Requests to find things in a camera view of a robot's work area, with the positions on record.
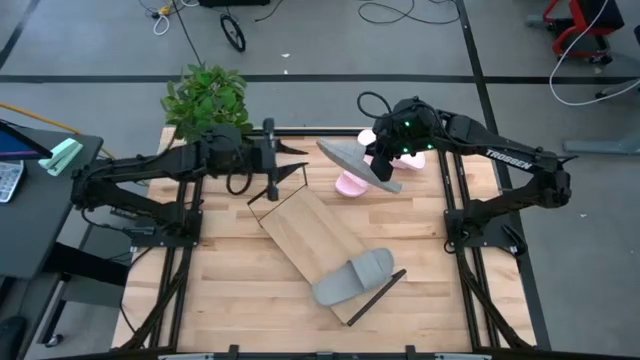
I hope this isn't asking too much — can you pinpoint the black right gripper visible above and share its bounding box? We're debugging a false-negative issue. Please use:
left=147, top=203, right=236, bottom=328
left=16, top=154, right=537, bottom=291
left=369, top=97, right=442, bottom=183

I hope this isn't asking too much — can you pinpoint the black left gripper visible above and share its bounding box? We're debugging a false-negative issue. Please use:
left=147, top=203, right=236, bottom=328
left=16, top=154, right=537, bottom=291
left=243, top=117, right=310, bottom=203

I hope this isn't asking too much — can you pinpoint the pink rubber slide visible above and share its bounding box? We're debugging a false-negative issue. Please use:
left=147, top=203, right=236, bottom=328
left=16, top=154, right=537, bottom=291
left=356, top=128, right=428, bottom=173
left=334, top=154, right=374, bottom=199

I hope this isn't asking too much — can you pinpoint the grey rubber slide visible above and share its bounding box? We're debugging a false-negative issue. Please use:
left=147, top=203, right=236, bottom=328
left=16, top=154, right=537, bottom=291
left=315, top=137, right=404, bottom=195
left=311, top=247, right=396, bottom=308

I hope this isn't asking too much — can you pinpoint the wooden shelf with black frame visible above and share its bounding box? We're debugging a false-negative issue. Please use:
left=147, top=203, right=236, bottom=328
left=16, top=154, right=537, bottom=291
left=247, top=164, right=408, bottom=328

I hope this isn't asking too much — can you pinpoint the potted green plant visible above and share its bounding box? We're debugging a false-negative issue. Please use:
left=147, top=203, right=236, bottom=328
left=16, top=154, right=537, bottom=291
left=159, top=62, right=255, bottom=147

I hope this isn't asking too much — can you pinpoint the black spoked wheel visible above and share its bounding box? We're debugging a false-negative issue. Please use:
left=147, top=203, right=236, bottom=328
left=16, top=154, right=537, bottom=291
left=219, top=13, right=248, bottom=54

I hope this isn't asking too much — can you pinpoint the black floor box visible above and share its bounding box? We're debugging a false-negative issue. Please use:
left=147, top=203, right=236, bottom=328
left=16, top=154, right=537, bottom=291
left=198, top=0, right=272, bottom=8

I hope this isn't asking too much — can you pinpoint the grey desk foot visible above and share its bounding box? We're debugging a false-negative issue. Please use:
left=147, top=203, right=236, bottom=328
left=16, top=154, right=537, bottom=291
left=563, top=77, right=640, bottom=156

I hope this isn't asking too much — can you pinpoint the mint green stapler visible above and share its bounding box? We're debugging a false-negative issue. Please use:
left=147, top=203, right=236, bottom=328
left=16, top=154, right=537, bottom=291
left=37, top=137, right=85, bottom=178

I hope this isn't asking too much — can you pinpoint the black side desk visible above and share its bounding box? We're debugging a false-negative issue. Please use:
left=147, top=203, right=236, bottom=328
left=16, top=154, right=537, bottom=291
left=0, top=127, right=131, bottom=351

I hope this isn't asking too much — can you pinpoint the red and black cart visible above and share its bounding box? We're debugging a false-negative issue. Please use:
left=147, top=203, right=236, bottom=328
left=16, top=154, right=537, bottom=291
left=524, top=0, right=626, bottom=66

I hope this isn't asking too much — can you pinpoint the dark monitor screen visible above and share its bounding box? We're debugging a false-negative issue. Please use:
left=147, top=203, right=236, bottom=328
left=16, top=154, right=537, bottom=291
left=0, top=118, right=54, bottom=162

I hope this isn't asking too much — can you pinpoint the white keypad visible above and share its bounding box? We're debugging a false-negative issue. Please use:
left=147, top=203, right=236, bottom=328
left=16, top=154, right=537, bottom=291
left=0, top=159, right=26, bottom=204

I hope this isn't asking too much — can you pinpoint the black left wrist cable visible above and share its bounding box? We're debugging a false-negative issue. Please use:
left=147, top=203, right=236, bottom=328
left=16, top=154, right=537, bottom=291
left=225, top=149, right=255, bottom=197

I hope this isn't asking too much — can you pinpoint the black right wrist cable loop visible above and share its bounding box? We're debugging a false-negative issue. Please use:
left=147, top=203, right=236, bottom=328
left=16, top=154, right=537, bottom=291
left=356, top=90, right=394, bottom=122

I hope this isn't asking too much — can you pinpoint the black floor cable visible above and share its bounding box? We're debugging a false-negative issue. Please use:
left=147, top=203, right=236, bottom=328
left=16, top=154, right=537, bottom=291
left=356, top=0, right=462, bottom=27

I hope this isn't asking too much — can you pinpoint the long white floor cable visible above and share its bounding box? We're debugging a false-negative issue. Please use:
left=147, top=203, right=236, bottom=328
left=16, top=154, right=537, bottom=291
left=548, top=0, right=640, bottom=108

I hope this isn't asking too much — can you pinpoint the white cord with yellow plug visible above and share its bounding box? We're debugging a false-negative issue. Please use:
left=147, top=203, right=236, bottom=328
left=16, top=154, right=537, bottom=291
left=151, top=3, right=174, bottom=37

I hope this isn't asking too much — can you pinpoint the yellow hose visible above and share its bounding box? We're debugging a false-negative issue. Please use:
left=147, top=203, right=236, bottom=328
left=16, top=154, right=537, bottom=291
left=0, top=101, right=117, bottom=161

